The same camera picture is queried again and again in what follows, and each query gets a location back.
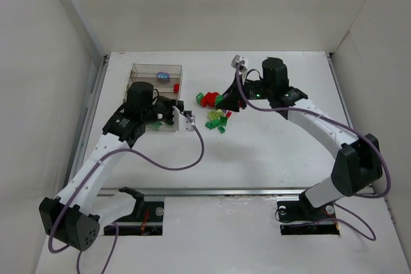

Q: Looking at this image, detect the green and purple cone lego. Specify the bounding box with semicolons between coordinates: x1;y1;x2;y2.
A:
216;94;229;101

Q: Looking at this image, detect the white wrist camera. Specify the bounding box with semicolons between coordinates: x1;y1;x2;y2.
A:
173;107;195;132
231;55;249;74

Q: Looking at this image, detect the purple cable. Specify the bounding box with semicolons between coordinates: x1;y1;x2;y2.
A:
236;64;394;241
48;110;206;274

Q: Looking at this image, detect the clear compartment organizer tray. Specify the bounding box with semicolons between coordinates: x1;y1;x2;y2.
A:
121;63;182;133

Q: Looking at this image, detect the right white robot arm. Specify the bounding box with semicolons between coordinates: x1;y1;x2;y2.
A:
216;55;383;210

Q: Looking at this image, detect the purple round lego piece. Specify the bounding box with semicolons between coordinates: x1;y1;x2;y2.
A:
156;72;170;81

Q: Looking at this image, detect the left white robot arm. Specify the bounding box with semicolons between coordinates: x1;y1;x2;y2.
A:
39;81;184;252

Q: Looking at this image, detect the green lego left of pile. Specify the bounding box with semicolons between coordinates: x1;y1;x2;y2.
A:
196;92;204;105

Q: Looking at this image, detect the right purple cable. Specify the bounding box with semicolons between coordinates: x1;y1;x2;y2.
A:
236;64;394;241

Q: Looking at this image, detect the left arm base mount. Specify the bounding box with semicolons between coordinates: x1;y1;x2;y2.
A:
116;201;164;236

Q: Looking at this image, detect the large red lego block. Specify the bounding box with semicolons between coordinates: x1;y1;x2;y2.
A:
200;92;219;108

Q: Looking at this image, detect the dark green flat lego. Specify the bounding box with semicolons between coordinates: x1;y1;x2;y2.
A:
148;122;170;132

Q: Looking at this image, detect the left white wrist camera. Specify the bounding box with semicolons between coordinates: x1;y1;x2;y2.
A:
173;107;195;132

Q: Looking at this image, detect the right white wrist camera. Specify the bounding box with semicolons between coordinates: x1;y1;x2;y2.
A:
231;55;249;74

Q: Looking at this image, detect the lime lego pile block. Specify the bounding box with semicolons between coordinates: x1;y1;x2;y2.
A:
208;109;225;121

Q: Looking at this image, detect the aluminium rail front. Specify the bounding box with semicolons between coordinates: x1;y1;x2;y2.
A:
96;187;312;197

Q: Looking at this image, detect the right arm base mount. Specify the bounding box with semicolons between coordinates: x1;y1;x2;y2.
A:
275;199;340;235

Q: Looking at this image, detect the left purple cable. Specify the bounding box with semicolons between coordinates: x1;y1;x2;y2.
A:
48;110;206;274

